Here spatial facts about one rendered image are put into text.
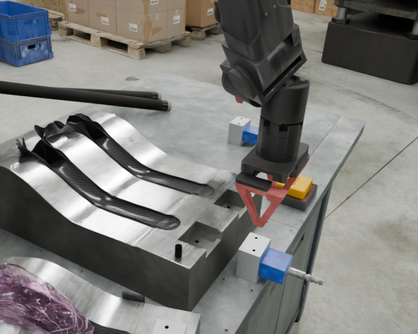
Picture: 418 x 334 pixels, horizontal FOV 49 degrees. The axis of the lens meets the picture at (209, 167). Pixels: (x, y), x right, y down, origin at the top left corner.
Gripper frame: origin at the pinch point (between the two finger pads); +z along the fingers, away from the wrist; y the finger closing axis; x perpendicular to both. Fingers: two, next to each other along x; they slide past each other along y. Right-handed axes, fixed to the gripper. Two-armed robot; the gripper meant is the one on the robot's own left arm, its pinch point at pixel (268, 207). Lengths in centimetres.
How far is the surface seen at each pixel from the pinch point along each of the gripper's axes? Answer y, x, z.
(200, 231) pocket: 4.2, -8.9, 5.3
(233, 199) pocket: -6.5, -8.1, 5.3
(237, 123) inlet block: -40.1, -22.1, 7.7
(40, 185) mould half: 11.9, -32.9, 0.9
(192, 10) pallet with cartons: -404, -233, 66
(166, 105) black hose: -46, -46, 11
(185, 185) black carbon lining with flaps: -4.8, -16.6, 4.5
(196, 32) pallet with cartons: -402, -226, 89
